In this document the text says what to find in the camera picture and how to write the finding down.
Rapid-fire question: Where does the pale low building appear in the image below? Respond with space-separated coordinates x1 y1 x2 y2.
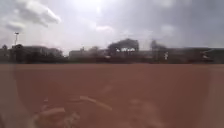
67 46 110 63

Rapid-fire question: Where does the floodlight pole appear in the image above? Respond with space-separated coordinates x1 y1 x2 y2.
13 31 20 47

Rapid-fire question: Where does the dark building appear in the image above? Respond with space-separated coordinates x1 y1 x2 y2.
9 44 65 64

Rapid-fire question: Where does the building with arched roof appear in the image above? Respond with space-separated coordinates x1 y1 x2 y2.
106 38 141 63

